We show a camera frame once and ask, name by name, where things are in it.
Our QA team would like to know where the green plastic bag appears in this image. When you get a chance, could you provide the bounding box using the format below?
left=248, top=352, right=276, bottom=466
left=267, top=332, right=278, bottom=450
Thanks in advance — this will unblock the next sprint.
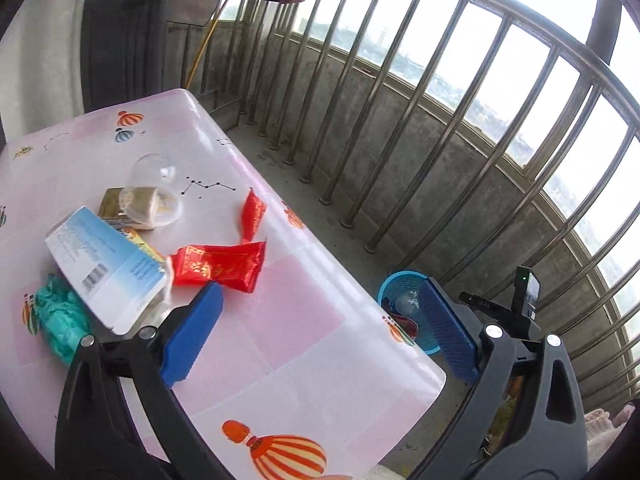
left=35, top=274, right=93, bottom=365

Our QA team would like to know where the small red wrapper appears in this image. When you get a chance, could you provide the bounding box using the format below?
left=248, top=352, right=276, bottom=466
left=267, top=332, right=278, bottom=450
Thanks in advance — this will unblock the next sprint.
left=241, top=188, right=267, bottom=244

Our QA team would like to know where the blue plastic trash basket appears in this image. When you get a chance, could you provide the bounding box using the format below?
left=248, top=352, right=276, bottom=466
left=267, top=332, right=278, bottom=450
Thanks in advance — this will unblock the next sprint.
left=378, top=271, right=440, bottom=356

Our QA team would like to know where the blue white cardboard box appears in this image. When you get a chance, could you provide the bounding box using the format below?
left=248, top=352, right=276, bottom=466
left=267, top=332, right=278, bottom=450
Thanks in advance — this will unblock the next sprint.
left=46, top=207, right=167, bottom=336

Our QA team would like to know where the large red snack wrapper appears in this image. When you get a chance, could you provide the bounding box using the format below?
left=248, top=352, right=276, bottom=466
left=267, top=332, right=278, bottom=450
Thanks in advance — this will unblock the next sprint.
left=170, top=242, right=266, bottom=294

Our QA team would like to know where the yellow green snack packet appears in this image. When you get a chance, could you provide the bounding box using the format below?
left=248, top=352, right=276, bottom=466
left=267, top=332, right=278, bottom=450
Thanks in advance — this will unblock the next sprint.
left=119, top=228, right=165, bottom=263

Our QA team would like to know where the fuzzy cream green sleeve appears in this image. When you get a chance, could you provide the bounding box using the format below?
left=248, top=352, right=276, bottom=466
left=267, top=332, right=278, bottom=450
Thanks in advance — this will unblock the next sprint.
left=585, top=403, right=636, bottom=469

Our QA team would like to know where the gold foil packet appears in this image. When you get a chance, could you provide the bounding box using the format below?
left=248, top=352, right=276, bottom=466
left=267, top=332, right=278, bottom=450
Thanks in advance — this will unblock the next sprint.
left=98, top=188, right=153, bottom=231

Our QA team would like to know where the clear plastic dome cup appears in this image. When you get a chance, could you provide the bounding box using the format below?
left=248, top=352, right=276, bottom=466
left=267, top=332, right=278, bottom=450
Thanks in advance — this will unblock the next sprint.
left=118, top=153, right=182, bottom=230

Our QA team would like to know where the steel balcony railing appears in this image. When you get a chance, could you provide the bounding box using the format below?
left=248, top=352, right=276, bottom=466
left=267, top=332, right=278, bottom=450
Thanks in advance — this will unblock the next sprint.
left=86, top=0, right=640, bottom=411

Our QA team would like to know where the dark plastic cabinet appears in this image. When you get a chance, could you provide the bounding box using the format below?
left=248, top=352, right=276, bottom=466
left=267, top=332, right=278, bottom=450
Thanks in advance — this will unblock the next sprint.
left=80, top=0, right=168, bottom=113

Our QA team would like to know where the yellow broom stick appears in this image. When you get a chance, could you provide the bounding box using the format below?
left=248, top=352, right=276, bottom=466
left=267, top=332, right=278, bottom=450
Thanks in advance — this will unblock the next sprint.
left=182, top=0, right=230, bottom=90

